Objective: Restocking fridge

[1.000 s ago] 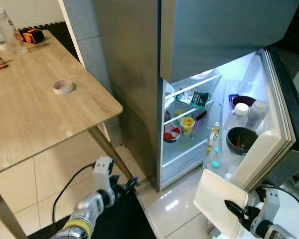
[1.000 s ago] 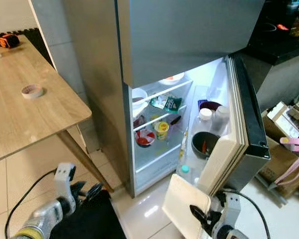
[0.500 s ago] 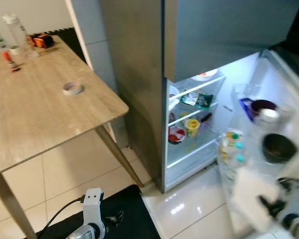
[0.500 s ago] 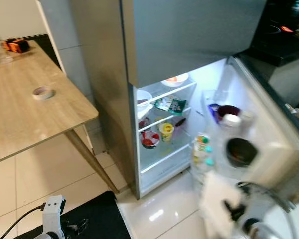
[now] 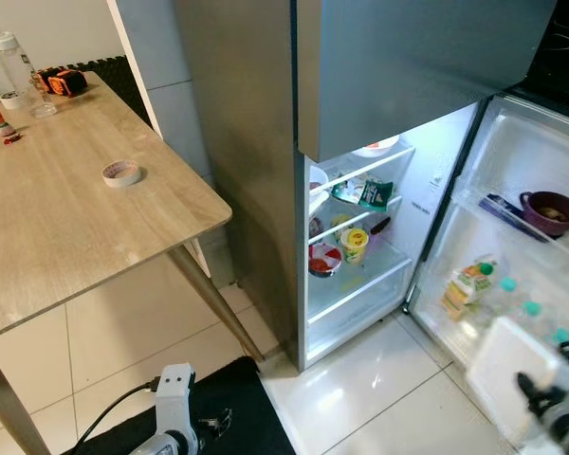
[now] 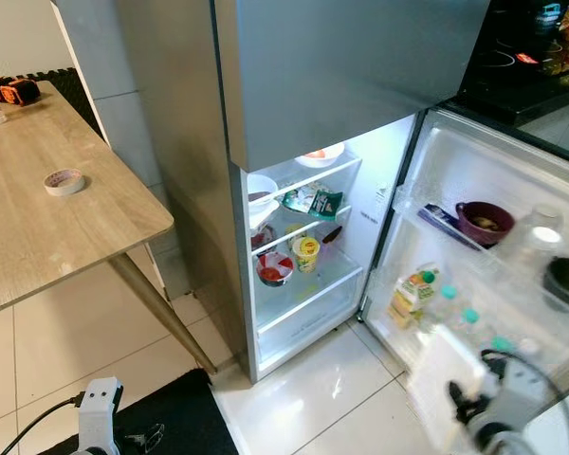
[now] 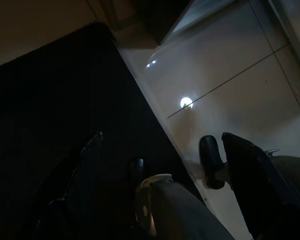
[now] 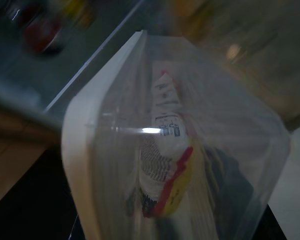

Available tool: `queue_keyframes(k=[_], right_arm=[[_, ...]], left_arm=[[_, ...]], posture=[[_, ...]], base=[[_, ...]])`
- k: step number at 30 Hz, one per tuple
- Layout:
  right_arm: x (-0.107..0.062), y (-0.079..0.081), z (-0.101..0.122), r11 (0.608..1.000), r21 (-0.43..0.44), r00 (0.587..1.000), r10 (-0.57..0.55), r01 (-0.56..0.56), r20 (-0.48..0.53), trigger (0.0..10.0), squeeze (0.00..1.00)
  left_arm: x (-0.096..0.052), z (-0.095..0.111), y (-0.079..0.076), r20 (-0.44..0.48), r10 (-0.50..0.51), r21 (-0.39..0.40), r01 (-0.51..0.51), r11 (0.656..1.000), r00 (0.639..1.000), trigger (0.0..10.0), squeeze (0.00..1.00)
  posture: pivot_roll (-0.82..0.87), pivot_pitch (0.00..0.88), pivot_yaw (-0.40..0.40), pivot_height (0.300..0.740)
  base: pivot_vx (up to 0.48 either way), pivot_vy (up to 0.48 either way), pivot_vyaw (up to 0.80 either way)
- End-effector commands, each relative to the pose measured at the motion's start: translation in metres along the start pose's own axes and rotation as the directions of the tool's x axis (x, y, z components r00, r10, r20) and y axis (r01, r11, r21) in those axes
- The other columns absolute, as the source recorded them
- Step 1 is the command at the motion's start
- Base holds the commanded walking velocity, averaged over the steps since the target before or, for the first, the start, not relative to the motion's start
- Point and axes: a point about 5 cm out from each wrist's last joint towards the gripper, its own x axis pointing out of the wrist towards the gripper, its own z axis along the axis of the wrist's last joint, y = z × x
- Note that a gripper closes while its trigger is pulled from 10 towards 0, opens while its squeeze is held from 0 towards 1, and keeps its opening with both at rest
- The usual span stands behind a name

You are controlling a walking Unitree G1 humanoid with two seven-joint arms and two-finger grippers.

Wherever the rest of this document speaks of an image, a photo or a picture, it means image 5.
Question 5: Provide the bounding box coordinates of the clear container white lid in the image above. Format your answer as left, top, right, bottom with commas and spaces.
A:
467, 318, 569, 442

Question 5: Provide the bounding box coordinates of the open fridge door white inside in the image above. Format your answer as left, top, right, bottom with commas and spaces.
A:
403, 90, 569, 409

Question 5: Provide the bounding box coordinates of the grey steel fridge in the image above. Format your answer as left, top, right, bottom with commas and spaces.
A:
171, 0, 560, 371

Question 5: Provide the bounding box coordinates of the black floor mat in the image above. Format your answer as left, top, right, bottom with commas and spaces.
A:
62, 355, 295, 455

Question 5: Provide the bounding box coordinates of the clear bottle green cap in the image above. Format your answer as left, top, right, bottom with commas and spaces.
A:
512, 299, 551, 352
545, 327, 569, 356
488, 275, 527, 328

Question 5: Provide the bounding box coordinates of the orange juice carton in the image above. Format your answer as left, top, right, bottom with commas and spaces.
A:
441, 261, 499, 323

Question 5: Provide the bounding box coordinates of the purple bowl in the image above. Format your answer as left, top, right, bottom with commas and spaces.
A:
519, 191, 569, 238

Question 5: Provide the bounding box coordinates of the dark blue packet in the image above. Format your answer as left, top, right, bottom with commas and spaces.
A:
479, 194, 551, 243

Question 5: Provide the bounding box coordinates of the red bowl plastic wrap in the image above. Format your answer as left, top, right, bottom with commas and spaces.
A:
308, 244, 344, 279

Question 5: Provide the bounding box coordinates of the yellow paper cup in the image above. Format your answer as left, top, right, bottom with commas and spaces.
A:
340, 227, 371, 266

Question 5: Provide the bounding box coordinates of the dark red utensil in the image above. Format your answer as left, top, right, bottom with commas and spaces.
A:
368, 216, 393, 238

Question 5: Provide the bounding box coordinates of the green snack packet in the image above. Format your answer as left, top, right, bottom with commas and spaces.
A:
330, 177, 395, 211

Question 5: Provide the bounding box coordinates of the beige masking tape roll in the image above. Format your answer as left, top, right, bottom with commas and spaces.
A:
102, 161, 144, 188

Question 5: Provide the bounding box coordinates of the shallow white bowl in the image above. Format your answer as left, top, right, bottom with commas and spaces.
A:
351, 136, 401, 158

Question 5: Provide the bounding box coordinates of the black induction cooktop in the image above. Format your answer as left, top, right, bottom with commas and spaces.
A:
512, 0, 569, 119

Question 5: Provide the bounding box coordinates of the clear bottle white lid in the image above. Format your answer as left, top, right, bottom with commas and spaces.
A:
0, 28, 60, 119

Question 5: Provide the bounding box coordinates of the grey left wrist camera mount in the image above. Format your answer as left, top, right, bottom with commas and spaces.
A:
155, 363, 198, 446

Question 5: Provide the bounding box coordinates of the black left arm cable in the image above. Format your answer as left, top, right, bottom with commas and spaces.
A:
76, 377, 162, 455

